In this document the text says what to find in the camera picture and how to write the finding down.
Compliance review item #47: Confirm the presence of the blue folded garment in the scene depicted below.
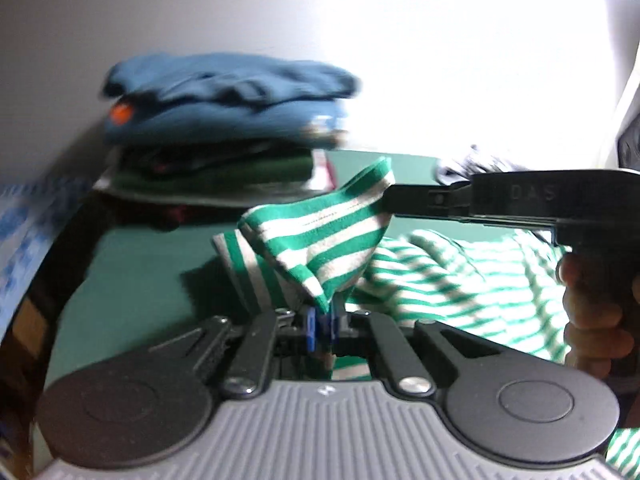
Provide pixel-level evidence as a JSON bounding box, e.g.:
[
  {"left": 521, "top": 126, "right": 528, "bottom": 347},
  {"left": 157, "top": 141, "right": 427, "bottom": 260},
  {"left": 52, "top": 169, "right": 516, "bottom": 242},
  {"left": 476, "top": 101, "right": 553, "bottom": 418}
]
[{"left": 101, "top": 52, "right": 360, "bottom": 148}]

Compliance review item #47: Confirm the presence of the green folded garment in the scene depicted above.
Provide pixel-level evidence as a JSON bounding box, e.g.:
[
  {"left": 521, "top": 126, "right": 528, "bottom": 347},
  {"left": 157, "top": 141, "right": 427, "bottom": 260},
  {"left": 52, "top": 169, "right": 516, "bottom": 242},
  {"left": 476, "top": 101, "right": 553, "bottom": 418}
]
[{"left": 107, "top": 150, "right": 331, "bottom": 198}]

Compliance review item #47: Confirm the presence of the green white striped garment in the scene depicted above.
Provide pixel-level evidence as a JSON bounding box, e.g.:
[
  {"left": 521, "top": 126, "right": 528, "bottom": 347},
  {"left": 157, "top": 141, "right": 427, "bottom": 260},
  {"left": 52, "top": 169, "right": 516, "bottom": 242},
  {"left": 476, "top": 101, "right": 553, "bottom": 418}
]
[{"left": 211, "top": 155, "right": 640, "bottom": 478}]

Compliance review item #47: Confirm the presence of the person's right hand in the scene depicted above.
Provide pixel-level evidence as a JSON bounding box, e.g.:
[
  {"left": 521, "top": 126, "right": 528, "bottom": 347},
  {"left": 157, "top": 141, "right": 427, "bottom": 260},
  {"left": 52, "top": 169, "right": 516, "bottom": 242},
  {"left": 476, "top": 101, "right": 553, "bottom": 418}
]
[{"left": 556, "top": 252, "right": 634, "bottom": 379}]

